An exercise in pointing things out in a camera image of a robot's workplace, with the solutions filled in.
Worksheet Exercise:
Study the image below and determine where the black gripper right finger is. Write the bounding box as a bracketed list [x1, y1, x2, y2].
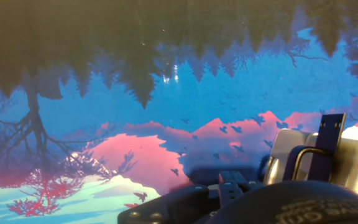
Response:
[218, 170, 264, 208]

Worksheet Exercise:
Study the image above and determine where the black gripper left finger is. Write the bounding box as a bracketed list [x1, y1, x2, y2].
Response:
[116, 185, 211, 224]

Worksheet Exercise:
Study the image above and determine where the printed forest landscape mat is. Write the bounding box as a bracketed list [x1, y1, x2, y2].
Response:
[0, 0, 358, 224]

